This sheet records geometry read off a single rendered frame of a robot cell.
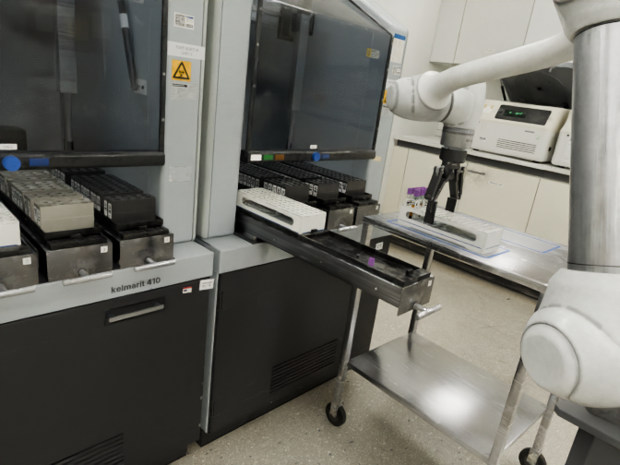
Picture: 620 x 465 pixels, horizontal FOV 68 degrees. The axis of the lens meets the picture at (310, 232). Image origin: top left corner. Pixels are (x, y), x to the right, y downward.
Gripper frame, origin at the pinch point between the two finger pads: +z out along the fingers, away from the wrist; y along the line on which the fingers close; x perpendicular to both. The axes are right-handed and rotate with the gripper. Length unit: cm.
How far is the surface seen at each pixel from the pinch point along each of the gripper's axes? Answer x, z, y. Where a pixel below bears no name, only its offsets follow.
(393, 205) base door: 150, 54, 187
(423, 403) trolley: -12, 60, -4
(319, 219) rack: 15.8, 2.6, -35.4
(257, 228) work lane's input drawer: 31, 9, -45
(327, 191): 40.2, 2.5, -8.3
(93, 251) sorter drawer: 29, 9, -91
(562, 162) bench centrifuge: 33, -6, 192
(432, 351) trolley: 5, 59, 26
